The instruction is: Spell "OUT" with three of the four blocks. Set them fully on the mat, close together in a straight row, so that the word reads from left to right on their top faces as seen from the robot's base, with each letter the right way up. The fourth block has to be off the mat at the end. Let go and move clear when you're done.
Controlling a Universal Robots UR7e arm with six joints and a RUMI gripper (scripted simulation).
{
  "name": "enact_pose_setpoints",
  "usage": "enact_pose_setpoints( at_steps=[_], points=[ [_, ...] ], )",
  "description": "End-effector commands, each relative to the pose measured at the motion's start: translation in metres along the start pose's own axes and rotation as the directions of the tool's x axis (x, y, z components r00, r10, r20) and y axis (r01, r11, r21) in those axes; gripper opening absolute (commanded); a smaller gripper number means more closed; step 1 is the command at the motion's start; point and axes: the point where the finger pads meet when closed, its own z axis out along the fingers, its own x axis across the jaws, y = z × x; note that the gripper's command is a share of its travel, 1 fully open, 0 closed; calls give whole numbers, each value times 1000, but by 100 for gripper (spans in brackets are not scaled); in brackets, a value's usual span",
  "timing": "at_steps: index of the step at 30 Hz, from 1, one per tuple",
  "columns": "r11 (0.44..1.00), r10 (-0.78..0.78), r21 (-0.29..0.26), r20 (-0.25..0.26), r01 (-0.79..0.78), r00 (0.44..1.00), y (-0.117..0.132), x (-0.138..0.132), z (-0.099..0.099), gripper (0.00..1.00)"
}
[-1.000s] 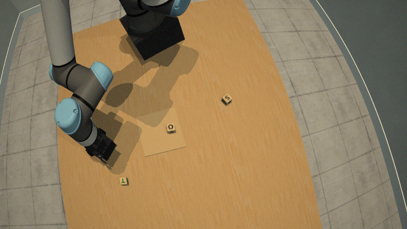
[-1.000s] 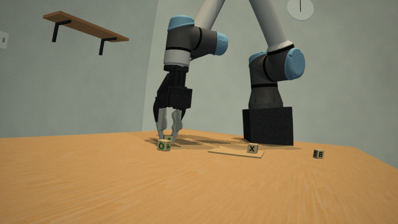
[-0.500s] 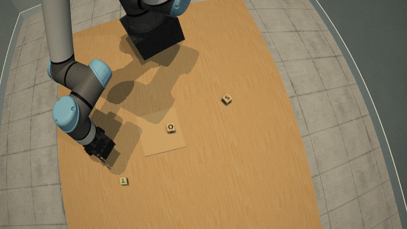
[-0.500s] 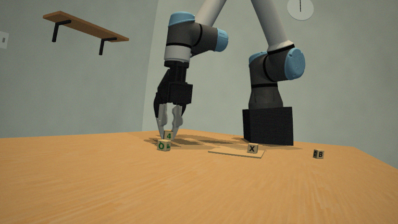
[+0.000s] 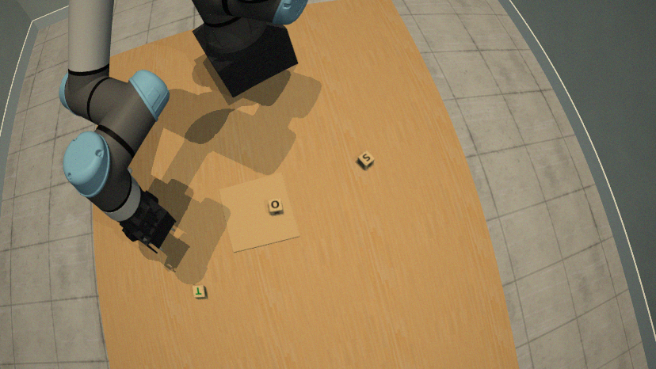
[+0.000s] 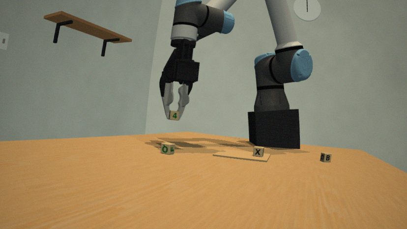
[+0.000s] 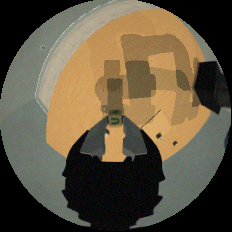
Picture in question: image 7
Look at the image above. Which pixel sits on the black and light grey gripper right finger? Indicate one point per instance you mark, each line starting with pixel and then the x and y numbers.
pixel 141 147

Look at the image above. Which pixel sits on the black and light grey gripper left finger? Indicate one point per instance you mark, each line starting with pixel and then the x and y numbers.
pixel 91 143

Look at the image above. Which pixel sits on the tan square mat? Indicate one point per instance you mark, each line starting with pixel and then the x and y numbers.
pixel 157 124

